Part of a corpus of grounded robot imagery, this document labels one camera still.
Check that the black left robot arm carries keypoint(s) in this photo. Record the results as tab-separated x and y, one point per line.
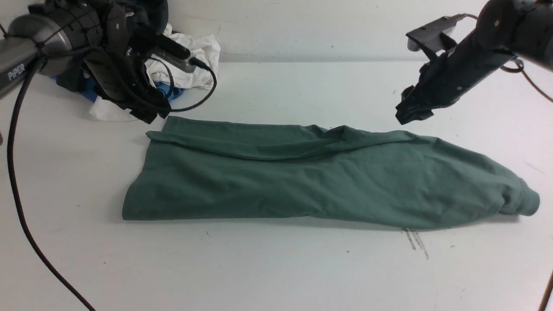
50	38

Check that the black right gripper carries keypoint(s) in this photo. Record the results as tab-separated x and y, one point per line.
449	77

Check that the blue crumpled garment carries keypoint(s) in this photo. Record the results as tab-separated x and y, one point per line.
166	93

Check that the white crumpled garment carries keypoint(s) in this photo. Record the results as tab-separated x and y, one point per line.
122	79

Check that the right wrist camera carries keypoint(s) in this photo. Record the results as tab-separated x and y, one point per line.
434	36

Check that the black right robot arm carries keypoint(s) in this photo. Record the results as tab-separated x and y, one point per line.
506	30

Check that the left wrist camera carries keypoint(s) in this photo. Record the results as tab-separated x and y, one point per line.
146	43

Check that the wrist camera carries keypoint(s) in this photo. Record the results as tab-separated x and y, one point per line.
146	43
434	36

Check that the green long-sleeve top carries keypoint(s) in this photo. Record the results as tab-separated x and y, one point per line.
197	169

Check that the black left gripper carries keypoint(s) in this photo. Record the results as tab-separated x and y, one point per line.
115	36

